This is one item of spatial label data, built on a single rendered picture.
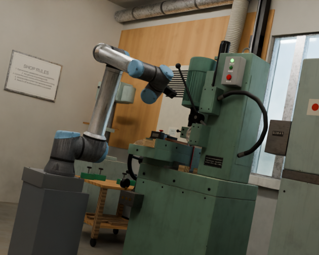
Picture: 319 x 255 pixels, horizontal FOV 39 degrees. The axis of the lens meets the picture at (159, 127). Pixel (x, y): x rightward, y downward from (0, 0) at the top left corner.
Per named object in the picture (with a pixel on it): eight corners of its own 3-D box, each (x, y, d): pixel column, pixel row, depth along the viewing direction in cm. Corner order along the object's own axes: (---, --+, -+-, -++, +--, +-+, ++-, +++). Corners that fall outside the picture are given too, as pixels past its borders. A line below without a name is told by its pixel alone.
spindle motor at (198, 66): (192, 110, 292) (201, 64, 294) (214, 112, 281) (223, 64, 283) (175, 104, 279) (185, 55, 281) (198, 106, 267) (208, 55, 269)
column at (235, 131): (216, 177, 274) (238, 63, 279) (249, 184, 260) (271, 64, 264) (196, 174, 257) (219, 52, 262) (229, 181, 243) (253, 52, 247)
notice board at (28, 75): (54, 101, 544) (62, 65, 547) (54, 101, 543) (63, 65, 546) (3, 89, 502) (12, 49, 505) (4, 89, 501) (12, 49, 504)
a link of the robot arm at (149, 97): (159, 95, 234) (149, 109, 239) (166, 87, 245) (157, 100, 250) (145, 84, 234) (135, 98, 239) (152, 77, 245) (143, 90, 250)
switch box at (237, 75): (226, 86, 255) (231, 59, 256) (241, 87, 248) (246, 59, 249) (220, 84, 250) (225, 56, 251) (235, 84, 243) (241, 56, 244)
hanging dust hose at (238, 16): (211, 143, 440) (238, 5, 449) (225, 145, 427) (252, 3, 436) (200, 140, 429) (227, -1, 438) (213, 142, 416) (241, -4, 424)
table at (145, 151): (176, 162, 314) (178, 154, 315) (212, 169, 294) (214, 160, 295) (115, 151, 269) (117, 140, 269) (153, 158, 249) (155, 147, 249)
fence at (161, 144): (212, 160, 295) (214, 152, 296) (214, 160, 294) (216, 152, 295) (153, 147, 250) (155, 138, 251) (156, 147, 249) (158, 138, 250)
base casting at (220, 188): (181, 182, 305) (183, 169, 305) (256, 201, 267) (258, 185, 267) (136, 176, 271) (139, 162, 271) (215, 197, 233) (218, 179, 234)
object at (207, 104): (206, 114, 260) (210, 89, 261) (218, 115, 254) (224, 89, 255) (197, 111, 254) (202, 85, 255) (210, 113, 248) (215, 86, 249)
